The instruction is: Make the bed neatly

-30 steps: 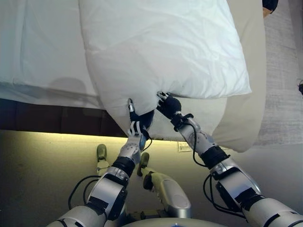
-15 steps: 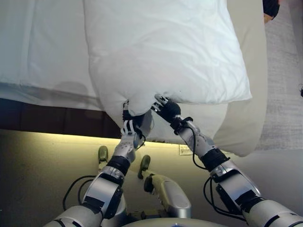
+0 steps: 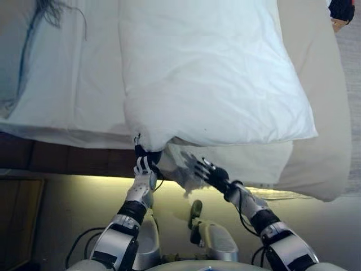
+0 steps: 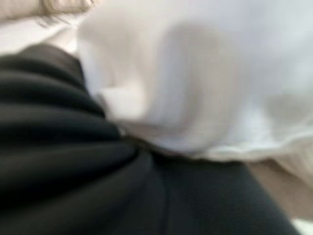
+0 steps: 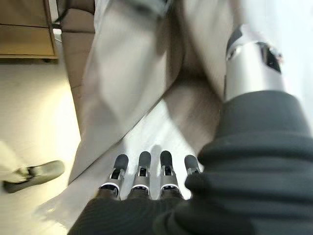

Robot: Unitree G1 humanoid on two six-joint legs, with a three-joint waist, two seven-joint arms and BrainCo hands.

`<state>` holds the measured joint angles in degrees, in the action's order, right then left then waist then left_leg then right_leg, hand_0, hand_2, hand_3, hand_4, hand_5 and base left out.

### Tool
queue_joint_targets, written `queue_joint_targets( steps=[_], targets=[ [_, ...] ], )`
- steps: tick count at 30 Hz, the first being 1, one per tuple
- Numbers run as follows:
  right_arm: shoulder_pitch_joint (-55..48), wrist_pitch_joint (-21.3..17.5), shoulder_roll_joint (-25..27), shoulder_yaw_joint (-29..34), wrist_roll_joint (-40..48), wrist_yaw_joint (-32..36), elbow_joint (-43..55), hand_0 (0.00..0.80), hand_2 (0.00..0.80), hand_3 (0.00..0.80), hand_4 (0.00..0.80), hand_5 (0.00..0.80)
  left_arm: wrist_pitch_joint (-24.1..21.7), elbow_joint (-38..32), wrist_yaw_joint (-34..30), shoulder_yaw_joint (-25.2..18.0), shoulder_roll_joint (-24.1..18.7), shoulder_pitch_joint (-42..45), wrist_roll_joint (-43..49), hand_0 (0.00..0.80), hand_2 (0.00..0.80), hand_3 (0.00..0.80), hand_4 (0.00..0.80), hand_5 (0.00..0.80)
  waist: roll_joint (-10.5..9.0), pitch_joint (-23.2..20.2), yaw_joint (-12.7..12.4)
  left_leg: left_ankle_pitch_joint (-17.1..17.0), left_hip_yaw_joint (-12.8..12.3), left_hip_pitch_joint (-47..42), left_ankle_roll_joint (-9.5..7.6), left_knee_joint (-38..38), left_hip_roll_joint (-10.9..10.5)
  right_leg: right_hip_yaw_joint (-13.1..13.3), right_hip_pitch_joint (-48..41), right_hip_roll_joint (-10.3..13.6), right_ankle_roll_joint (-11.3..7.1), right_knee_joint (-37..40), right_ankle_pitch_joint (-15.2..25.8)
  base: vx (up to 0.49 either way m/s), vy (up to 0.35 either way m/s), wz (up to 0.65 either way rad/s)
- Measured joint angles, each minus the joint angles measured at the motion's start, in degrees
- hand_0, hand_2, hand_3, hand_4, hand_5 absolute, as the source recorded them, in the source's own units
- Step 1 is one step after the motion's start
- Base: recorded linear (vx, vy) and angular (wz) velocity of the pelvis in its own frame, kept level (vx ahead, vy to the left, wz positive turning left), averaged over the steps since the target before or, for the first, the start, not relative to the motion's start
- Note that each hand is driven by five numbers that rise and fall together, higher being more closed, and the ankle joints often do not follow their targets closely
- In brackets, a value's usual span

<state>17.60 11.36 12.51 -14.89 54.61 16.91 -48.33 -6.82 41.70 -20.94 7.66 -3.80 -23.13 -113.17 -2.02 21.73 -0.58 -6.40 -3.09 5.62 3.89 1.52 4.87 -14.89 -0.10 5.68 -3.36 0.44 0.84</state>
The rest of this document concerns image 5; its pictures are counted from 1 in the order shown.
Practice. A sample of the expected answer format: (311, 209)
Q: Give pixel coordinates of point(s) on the white fringed textured blanket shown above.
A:
(151, 132)

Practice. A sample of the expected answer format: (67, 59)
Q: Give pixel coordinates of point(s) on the dark right robot foot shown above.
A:
(41, 173)

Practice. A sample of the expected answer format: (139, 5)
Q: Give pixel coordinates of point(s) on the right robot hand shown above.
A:
(220, 195)

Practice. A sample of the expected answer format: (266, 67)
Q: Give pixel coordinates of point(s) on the white duvet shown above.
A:
(117, 73)

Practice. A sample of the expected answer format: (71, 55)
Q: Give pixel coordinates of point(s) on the wooden nightstand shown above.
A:
(24, 36)

